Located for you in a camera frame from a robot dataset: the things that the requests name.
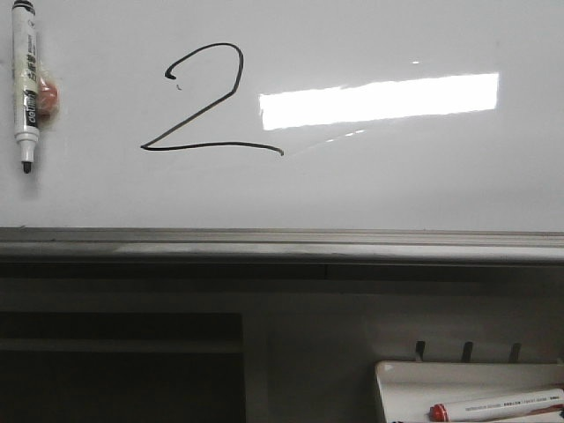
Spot black marker with taped magnet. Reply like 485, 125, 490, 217
11, 1, 57, 174

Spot red capped whiteboard marker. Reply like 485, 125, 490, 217
429, 388, 563, 422

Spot white wavy marker tray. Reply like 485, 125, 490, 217
375, 361, 563, 422

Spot grey perforated metal stand panel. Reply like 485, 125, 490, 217
1, 263, 563, 422

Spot white whiteboard with aluminium frame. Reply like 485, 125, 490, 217
1, 1, 563, 263

